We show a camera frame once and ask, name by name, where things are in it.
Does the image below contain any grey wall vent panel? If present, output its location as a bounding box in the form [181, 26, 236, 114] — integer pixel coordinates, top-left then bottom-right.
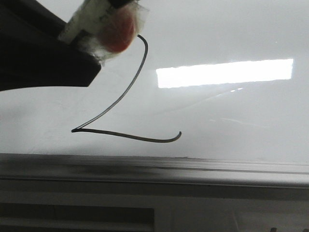
[0, 196, 309, 232]

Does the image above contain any white whiteboard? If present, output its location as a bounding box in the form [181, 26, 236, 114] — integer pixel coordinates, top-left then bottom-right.
[0, 0, 309, 188]

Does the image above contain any white black whiteboard marker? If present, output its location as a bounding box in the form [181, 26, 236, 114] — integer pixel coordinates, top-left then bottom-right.
[57, 0, 149, 64]

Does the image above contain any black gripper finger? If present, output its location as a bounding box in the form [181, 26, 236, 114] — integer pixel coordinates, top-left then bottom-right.
[0, 0, 101, 91]

